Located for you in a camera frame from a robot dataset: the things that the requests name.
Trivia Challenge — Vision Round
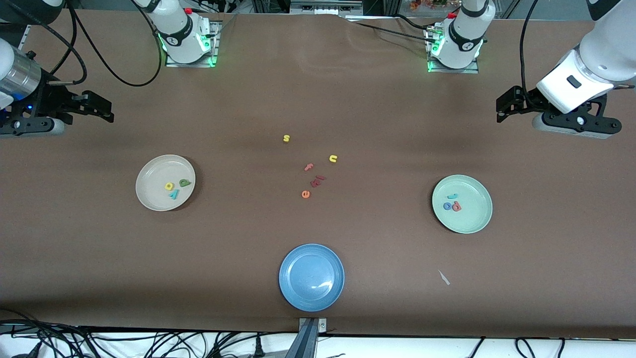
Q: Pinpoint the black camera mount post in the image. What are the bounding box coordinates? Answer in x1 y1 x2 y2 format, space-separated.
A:
286 317 328 358

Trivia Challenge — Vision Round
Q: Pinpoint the brown table cover sheet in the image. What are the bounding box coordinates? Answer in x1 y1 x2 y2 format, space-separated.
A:
0 9 636 340

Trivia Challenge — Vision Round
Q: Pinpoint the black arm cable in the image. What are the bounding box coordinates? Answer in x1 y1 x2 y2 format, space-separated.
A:
519 0 540 92
22 0 164 88

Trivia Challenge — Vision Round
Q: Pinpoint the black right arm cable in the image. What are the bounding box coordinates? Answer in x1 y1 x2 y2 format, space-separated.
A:
22 0 164 88

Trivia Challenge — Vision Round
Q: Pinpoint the blue plate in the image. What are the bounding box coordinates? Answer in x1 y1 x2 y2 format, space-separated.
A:
279 243 345 312

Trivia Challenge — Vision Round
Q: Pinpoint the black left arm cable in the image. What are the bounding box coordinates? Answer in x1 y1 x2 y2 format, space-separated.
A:
519 0 540 92

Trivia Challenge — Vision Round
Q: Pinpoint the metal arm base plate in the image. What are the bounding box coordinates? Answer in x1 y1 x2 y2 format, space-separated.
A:
165 20 222 68
426 59 481 74

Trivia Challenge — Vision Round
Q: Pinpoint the beige plate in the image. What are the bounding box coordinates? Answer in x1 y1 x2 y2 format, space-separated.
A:
135 155 196 212

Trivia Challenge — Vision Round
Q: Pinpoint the grey device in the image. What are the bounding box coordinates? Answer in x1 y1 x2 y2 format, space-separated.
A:
290 0 364 14

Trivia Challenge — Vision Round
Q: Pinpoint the pale green plate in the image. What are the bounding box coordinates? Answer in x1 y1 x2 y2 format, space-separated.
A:
432 175 493 234

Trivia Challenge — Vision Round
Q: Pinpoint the looped black cable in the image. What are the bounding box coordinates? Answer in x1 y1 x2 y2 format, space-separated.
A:
514 337 537 358

